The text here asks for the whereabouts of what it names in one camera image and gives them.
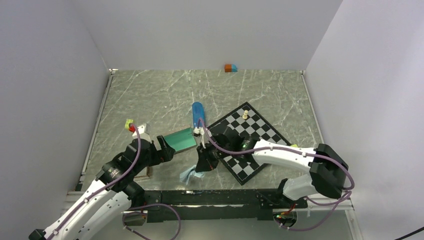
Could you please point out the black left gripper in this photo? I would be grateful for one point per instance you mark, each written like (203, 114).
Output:
(165, 154)

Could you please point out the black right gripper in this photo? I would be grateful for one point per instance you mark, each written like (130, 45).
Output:
(205, 163)

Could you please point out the brown brick block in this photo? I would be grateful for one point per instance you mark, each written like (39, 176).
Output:
(180, 140)

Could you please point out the light blue cloth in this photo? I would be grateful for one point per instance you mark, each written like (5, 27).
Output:
(186, 175)

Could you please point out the blue glasses case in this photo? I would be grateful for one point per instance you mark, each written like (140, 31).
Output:
(197, 114)

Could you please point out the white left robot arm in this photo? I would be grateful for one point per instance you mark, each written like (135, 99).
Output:
(111, 192)

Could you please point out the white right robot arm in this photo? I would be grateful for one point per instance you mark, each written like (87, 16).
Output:
(324, 172)

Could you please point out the brown sunglasses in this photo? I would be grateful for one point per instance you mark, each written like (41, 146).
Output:
(144, 174)

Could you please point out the lime green toy brick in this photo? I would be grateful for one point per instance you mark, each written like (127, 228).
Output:
(128, 123)

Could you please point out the black white chessboard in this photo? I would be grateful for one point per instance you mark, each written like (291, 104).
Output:
(255, 128)

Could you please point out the cream chess piece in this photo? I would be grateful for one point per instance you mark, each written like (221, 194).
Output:
(245, 114)

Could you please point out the orange block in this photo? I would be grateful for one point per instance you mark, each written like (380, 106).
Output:
(228, 68)

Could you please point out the blue block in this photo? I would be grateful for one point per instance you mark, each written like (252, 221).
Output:
(234, 68)

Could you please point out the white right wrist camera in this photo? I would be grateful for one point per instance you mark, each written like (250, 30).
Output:
(199, 132)

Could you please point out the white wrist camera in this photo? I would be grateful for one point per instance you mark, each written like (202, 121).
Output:
(199, 132)
(141, 131)

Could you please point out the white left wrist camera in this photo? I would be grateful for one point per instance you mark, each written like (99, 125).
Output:
(141, 131)

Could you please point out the black base frame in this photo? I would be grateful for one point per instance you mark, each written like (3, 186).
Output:
(215, 204)

